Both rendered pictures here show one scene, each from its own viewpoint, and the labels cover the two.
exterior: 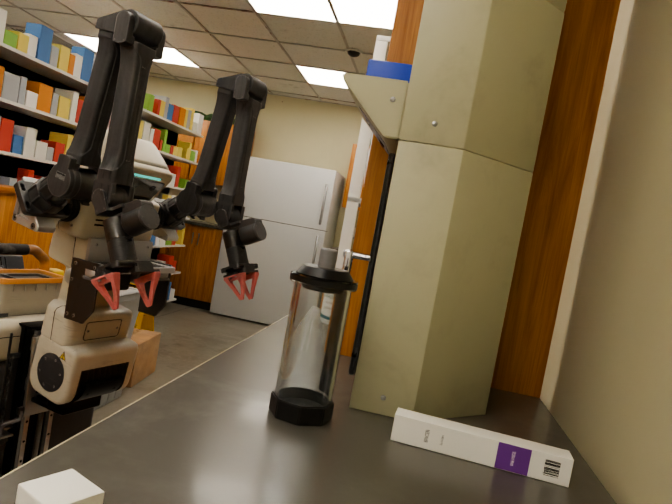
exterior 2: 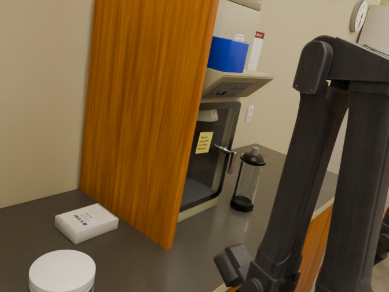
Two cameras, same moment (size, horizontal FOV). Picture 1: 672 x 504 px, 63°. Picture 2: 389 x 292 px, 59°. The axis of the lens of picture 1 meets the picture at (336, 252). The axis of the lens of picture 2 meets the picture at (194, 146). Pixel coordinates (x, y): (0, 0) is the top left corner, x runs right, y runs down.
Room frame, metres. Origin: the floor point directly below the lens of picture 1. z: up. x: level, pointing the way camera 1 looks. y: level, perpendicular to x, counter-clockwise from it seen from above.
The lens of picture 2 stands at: (2.16, 0.41, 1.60)
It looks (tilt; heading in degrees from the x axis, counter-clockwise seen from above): 18 degrees down; 208
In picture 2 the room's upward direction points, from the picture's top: 11 degrees clockwise
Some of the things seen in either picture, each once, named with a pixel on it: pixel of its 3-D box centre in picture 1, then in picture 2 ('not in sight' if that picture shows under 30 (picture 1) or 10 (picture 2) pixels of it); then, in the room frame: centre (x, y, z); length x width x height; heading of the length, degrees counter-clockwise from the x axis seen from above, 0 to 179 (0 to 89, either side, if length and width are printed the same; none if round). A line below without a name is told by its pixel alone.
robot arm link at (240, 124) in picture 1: (239, 153); (299, 185); (1.63, 0.33, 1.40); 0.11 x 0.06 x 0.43; 155
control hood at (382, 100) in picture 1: (378, 124); (234, 86); (1.11, -0.04, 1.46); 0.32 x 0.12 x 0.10; 171
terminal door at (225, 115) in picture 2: (378, 261); (206, 156); (1.10, -0.09, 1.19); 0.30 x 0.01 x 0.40; 171
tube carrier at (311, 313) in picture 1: (312, 342); (247, 181); (0.87, 0.01, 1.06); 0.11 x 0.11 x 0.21
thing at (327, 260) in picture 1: (326, 269); (254, 155); (0.87, 0.01, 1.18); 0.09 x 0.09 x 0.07
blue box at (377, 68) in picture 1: (389, 89); (223, 54); (1.20, -0.05, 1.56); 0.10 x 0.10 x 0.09; 81
